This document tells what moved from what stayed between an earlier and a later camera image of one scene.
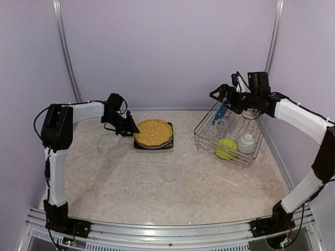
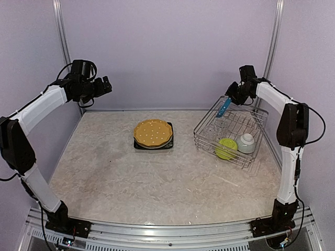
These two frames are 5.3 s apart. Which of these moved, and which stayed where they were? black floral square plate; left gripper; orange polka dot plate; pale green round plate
Moved: left gripper
Stayed: black floral square plate; orange polka dot plate; pale green round plate
